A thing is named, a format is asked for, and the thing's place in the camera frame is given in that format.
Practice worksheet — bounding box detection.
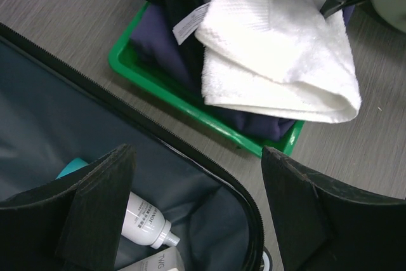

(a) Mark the yellow Pikachu suitcase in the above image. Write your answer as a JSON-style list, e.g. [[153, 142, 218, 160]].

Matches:
[[1, 25, 273, 270]]

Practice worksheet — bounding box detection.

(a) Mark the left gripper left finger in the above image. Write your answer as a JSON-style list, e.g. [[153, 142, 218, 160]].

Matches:
[[1, 145, 136, 270]]

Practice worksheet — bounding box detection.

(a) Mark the pastel tube bottle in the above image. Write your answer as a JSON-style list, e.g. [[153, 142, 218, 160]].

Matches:
[[56, 158, 89, 179]]

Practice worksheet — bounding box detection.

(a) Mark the navy purple garment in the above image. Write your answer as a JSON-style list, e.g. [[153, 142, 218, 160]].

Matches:
[[130, 4, 295, 142]]

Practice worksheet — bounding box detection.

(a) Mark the white lotion bottle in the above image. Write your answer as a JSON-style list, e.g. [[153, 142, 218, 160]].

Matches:
[[121, 192, 180, 249]]

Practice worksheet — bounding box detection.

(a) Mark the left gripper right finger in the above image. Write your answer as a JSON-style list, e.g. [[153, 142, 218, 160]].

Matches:
[[261, 147, 405, 270]]

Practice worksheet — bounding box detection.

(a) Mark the green plastic tray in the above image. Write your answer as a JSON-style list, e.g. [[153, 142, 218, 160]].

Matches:
[[108, 3, 304, 157]]

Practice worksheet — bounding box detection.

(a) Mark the white towel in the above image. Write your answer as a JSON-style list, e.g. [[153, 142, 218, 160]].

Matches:
[[195, 0, 362, 123]]

